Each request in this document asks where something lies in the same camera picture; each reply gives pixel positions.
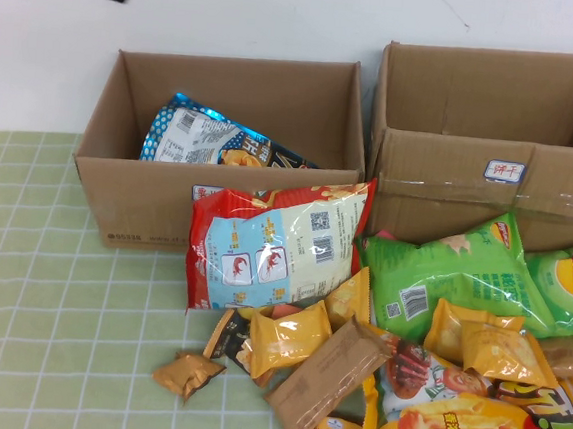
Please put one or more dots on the pink snack packet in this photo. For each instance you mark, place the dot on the pink snack packet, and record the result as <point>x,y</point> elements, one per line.
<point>382,234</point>

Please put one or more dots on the green chips bag barcode side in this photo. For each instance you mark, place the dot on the green chips bag barcode side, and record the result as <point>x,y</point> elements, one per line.
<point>461,280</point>

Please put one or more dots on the brown flat snack packet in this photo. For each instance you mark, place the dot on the brown flat snack packet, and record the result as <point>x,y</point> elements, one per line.
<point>327,383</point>

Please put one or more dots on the printed brown cardboard box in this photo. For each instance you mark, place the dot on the printed brown cardboard box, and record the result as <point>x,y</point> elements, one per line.
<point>142,202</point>

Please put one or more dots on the blue dotted chips bag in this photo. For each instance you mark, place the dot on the blue dotted chips bag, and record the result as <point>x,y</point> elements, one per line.
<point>188,135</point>

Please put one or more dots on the bronze foil snack packet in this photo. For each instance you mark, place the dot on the bronze foil snack packet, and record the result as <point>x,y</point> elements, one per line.
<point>184,373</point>

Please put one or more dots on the green checked tablecloth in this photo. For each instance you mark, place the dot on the green checked tablecloth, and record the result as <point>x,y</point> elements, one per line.
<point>35,278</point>

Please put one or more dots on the taped brown cardboard box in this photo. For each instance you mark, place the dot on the taped brown cardboard box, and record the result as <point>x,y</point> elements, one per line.
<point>447,158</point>

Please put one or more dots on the small yellow snack packet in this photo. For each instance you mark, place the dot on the small yellow snack packet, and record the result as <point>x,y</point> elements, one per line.
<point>444,329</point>
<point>505,354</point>
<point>286,337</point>
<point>349,298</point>

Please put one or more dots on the black gold snack packet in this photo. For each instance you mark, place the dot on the black gold snack packet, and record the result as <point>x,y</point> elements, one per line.
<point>228,332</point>

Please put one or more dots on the red shrimp chips bag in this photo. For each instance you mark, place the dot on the red shrimp chips bag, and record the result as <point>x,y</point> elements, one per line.
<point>274,243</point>

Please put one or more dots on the white label blue border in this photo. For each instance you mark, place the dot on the white label blue border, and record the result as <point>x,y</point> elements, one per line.
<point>505,171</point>
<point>203,192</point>

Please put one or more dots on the salmon orange packet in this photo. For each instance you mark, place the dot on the salmon orange packet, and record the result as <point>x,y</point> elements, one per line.
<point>288,310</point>

